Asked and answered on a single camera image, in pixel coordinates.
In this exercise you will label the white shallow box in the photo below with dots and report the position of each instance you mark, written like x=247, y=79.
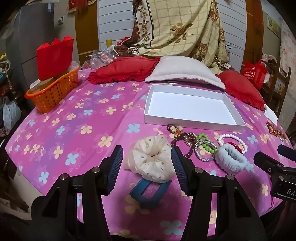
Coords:
x=185, y=104

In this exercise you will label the red paper bag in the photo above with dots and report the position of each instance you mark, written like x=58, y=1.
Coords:
x=53, y=58

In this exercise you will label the pale blue plastic bag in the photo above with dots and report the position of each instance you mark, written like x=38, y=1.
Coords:
x=10, y=113

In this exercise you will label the beige floral blanket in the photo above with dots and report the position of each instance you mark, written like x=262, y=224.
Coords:
x=175, y=23

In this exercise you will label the white plastic bag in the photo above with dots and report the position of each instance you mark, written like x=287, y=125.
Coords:
x=74, y=65

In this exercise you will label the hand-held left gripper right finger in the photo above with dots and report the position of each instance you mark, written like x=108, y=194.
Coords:
x=179, y=166

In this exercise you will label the red fringed hanging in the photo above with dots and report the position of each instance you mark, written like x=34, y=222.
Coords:
x=81, y=5

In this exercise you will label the cardboard box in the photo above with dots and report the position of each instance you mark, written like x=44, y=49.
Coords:
x=44, y=83

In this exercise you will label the light blue scrunchie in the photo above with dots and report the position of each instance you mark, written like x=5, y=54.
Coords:
x=229, y=166

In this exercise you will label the white paper sheet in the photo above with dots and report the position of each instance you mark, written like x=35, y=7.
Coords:
x=270, y=114

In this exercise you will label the wooden chair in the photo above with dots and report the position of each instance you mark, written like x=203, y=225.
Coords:
x=285, y=92

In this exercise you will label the framed wall picture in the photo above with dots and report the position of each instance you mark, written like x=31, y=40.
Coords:
x=272, y=24

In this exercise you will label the grey refrigerator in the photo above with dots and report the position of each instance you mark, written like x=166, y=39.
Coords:
x=34, y=30

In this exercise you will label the clear plastic bags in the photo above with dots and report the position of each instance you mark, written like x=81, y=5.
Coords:
x=101, y=58

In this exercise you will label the small yellow box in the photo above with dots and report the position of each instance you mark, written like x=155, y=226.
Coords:
x=109, y=43

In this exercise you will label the orange plastic basket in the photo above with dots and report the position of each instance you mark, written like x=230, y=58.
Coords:
x=53, y=95

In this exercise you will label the pink floral curtain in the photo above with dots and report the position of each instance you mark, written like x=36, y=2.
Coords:
x=288, y=51

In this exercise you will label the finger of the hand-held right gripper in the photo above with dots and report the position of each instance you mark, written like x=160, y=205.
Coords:
x=266, y=161
x=288, y=150

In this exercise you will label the red tote bag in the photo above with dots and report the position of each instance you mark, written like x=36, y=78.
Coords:
x=253, y=74

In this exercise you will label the white pillow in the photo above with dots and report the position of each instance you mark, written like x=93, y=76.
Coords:
x=180, y=68

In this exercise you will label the blue hair claw clip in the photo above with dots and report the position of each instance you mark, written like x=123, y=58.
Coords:
x=150, y=204

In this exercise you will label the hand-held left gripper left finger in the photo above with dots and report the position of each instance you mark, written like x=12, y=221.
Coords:
x=114, y=166

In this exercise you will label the red snack packet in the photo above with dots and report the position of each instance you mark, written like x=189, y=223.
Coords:
x=275, y=129

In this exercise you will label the pink floral bedsheet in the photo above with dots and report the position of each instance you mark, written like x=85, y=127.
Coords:
x=81, y=129

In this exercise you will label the red ruffled pillow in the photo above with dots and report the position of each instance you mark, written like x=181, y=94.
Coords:
x=240, y=88
x=120, y=69

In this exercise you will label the cream dotted scrunchie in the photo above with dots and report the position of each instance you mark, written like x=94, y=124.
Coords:
x=141, y=160

